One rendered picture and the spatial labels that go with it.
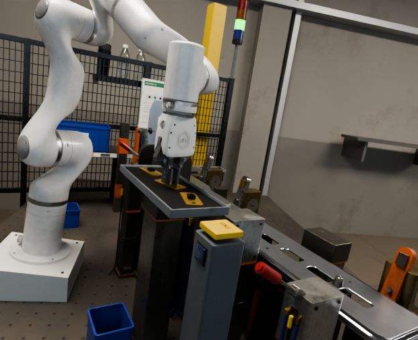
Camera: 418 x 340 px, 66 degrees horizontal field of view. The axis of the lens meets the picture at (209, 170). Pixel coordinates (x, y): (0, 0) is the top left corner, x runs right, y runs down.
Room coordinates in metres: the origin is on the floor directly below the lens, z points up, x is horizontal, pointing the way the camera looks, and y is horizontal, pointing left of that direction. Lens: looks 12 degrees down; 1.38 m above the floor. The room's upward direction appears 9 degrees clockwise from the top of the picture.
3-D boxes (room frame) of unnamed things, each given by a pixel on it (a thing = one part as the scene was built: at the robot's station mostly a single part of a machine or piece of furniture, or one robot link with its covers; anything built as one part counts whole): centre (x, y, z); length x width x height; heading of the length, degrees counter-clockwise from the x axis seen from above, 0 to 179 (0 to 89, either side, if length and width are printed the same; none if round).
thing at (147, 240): (0.78, 0.10, 0.92); 0.10 x 0.08 x 0.45; 32
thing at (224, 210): (0.78, 0.10, 1.16); 0.37 x 0.14 x 0.02; 32
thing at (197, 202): (0.69, 0.03, 1.17); 0.08 x 0.04 x 0.01; 18
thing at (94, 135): (1.73, 0.72, 1.09); 0.30 x 0.17 x 0.13; 114
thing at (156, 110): (1.78, 0.31, 1.17); 0.12 x 0.01 x 0.34; 122
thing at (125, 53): (2.04, 0.61, 1.53); 0.07 x 0.07 x 0.20
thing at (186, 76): (0.79, 0.09, 1.44); 0.09 x 0.08 x 0.13; 146
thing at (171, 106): (0.79, 0.09, 1.35); 0.09 x 0.08 x 0.03; 141
